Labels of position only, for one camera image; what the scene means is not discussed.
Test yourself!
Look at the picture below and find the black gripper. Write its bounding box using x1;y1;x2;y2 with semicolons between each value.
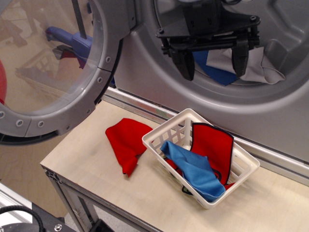
156;0;261;81

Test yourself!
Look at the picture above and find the light grey cloth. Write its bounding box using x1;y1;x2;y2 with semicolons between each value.
207;47;285;85

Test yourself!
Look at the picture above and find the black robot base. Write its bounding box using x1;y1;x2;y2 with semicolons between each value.
0;205;75;232

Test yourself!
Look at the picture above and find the white plastic laundry basket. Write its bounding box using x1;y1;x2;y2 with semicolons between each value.
142;109;260;209

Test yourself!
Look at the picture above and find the grey washing machine front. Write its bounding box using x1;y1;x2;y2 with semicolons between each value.
115;0;309;161

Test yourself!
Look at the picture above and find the grey round machine door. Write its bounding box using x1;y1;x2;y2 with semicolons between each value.
0;0;136;146

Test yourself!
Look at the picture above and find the dark blue cloth in drum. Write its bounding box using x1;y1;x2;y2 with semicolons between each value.
193;51;238;86

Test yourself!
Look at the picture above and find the red cloth with black trim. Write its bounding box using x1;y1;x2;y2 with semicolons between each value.
164;122;235;191

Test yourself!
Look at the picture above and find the red cloth on table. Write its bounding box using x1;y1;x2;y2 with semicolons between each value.
105;118;152;176

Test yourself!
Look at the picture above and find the light blue cloth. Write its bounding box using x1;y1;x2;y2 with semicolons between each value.
160;141;225;202

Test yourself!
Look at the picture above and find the blue clamp behind door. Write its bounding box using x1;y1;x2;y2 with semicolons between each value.
45;27;93;69

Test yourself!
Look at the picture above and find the red object behind door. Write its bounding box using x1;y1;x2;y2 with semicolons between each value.
0;61;7;104

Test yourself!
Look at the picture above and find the aluminium rail under machine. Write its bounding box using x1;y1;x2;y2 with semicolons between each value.
102;87;309;186

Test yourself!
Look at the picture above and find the aluminium table frame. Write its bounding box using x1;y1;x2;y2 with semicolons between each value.
43;166;160;232

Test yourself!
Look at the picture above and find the black braided cable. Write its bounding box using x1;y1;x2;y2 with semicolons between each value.
0;205;44;232

